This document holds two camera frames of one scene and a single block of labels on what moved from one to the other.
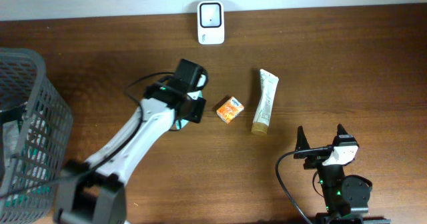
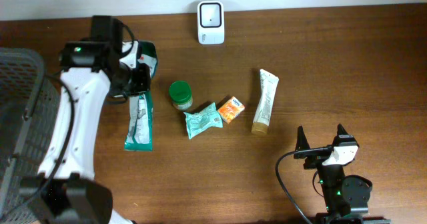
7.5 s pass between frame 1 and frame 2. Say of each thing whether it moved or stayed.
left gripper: moved
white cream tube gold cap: stayed
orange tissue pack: stayed
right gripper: stayed
